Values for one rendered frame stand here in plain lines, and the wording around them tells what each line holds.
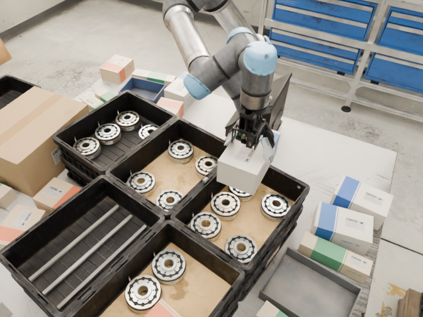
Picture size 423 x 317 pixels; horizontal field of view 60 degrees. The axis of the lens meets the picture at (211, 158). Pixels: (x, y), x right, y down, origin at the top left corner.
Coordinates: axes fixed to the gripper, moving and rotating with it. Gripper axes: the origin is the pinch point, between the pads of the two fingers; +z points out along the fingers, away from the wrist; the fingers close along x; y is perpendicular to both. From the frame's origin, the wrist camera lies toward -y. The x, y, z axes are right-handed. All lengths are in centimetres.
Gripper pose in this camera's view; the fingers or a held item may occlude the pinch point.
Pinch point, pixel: (249, 152)
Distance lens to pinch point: 109.8
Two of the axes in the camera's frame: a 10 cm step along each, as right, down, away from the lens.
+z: -0.2, 6.9, 7.2
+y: -4.5, 6.4, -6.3
